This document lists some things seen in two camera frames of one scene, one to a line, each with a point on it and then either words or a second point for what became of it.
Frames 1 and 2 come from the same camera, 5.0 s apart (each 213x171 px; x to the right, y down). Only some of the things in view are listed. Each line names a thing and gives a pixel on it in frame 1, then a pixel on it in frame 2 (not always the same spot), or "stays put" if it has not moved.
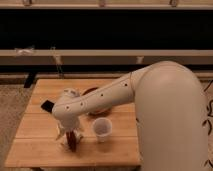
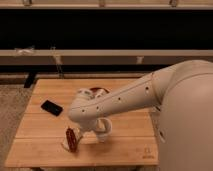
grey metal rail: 104,57 stays put
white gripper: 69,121 to 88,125
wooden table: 108,139 stays put
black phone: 47,105 stays put
